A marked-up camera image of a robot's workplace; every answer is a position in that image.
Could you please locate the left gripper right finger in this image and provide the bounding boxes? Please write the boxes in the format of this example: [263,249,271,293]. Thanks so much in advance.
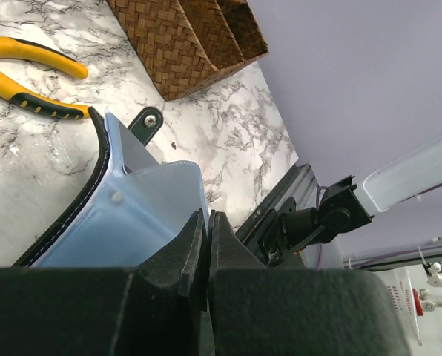
[208,212,410,355]

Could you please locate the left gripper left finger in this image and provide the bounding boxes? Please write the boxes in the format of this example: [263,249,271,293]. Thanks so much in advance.
[0,211,206,355]

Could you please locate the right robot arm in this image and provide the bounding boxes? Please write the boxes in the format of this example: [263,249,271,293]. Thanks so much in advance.
[257,137,442,267]

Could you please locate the brown wicker tray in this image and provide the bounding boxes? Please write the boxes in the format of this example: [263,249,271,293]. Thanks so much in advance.
[108,0,268,101]

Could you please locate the yellow black pliers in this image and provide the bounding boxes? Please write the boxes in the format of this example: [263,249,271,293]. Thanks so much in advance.
[0,36,90,120]

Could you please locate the black mounting rail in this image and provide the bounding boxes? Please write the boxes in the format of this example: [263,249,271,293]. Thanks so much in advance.
[235,197,296,266]

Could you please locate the aluminium frame rail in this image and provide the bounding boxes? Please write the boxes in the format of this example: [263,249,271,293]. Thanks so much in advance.
[263,164,317,211]

